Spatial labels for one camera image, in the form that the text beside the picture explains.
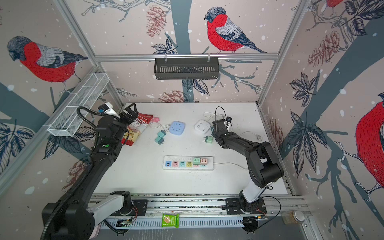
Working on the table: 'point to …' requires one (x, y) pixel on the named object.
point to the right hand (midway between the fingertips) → (220, 132)
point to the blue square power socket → (177, 127)
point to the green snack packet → (170, 220)
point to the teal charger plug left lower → (159, 140)
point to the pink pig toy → (155, 119)
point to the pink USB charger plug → (203, 161)
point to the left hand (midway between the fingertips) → (129, 106)
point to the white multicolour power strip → (186, 163)
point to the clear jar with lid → (293, 217)
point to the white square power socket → (202, 126)
